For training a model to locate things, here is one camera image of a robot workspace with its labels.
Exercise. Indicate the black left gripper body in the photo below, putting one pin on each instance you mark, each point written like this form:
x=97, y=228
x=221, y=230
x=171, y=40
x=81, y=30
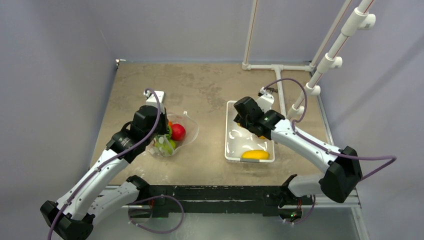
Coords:
x=162, y=127

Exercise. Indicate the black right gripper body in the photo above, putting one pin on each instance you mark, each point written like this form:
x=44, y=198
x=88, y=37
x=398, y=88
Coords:
x=243, y=120

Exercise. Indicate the green ridged squash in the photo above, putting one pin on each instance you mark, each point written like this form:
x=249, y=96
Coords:
x=169, y=132

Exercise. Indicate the white plastic basket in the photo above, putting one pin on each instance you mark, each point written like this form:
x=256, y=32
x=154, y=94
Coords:
x=239, y=140

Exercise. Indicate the red apple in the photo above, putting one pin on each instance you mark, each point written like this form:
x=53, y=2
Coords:
x=178, y=132

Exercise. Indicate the green lime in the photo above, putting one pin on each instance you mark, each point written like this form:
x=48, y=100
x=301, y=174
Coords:
x=164, y=146

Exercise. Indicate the clear zip top bag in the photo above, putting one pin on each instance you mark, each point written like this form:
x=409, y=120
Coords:
x=192, y=131

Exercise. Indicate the yellow mango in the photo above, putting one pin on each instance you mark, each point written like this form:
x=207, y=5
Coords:
x=256, y=155

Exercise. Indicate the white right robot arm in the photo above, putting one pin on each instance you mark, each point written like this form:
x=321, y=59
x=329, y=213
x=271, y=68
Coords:
x=340, y=168

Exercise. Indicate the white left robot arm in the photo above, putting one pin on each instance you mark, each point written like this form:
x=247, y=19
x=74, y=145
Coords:
x=74, y=215

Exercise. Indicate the black hammer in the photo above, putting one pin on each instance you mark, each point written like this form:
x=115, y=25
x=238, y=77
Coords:
x=272, y=90

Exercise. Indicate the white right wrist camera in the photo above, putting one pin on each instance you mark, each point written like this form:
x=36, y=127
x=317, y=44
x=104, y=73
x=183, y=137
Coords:
x=265, y=100

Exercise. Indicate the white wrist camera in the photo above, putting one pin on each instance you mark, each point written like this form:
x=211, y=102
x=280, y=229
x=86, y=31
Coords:
x=265, y=100
x=154, y=99

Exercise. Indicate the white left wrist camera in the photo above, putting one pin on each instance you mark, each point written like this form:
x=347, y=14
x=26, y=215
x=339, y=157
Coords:
x=154, y=99

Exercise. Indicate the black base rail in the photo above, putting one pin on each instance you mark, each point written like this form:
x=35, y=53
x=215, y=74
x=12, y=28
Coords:
x=268, y=201

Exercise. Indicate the white pvc pipe frame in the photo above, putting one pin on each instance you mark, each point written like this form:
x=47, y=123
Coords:
x=359, y=19

